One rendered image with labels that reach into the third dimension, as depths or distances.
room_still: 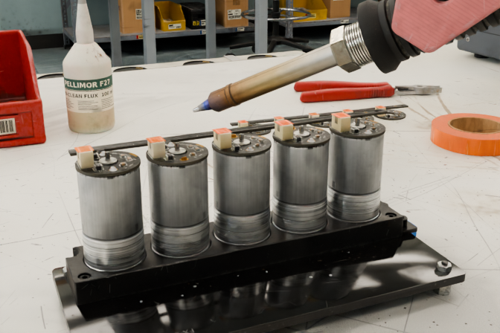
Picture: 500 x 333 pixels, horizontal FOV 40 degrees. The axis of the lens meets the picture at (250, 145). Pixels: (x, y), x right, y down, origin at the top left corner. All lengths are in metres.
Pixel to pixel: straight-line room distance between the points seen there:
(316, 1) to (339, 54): 4.72
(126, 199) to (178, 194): 0.02
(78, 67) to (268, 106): 0.16
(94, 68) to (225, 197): 0.23
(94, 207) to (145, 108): 0.30
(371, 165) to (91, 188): 0.12
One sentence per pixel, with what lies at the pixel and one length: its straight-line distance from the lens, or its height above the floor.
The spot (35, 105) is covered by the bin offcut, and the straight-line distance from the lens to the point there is 0.48.
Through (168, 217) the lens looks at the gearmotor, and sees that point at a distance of 0.28.
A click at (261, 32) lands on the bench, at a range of 2.82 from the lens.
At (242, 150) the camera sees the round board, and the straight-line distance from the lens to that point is 0.28.
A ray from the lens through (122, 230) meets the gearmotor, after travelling 0.27.
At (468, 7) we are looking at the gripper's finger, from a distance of 0.21.
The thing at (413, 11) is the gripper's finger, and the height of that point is 0.88.
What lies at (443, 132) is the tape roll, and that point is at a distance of 0.48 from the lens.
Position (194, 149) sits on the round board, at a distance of 0.28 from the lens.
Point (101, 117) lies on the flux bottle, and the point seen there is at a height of 0.76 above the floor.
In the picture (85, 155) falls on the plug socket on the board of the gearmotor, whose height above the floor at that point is 0.82.
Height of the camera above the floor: 0.91
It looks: 20 degrees down
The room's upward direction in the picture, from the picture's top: straight up
